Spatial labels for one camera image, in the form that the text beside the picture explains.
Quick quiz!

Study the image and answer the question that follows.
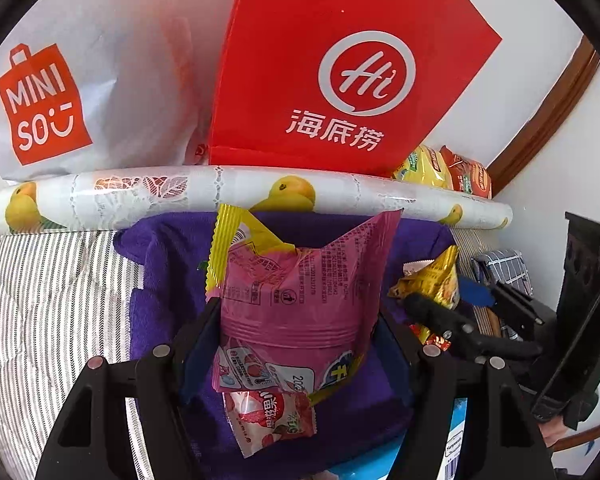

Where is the yellow snack packet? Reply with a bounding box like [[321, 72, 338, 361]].
[[388, 245, 460, 310]]

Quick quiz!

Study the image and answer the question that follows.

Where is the pink white candy packet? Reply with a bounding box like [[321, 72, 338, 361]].
[[222, 390, 317, 458]]

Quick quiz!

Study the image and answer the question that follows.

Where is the big pink snack bag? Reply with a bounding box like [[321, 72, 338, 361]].
[[207, 205, 401, 404]]

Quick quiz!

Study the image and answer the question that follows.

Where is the red snack packet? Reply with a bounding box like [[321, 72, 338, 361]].
[[410, 323, 451, 351]]

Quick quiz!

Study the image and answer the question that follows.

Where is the person's right hand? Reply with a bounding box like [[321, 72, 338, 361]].
[[539, 416, 568, 448]]

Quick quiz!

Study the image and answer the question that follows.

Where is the grey checked folded cloth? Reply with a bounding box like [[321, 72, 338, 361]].
[[470, 249, 533, 296]]

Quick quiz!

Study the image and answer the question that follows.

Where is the blue tissue box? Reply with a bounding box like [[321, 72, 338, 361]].
[[313, 398, 467, 480]]

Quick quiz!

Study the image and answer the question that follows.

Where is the purple towel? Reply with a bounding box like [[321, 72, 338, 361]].
[[112, 210, 456, 480]]

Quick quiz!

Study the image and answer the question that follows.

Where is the orange chips bag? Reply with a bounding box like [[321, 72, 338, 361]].
[[440, 145, 492, 200]]

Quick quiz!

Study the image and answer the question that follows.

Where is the striped quilted mattress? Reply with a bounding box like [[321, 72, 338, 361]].
[[0, 231, 144, 479]]

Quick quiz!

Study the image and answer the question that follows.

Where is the yellow chips bag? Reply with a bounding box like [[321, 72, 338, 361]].
[[392, 144, 453, 190]]

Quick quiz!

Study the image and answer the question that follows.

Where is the rolled lemon print paper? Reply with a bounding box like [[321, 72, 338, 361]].
[[0, 166, 513, 234]]

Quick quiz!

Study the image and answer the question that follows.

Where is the red paper shopping bag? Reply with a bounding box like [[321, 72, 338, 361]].
[[210, 0, 500, 177]]

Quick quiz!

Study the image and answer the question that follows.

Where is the white Miniso plastic bag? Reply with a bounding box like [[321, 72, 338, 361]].
[[0, 0, 234, 188]]

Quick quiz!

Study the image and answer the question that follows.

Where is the brown door frame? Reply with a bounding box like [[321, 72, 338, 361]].
[[488, 36, 600, 196]]

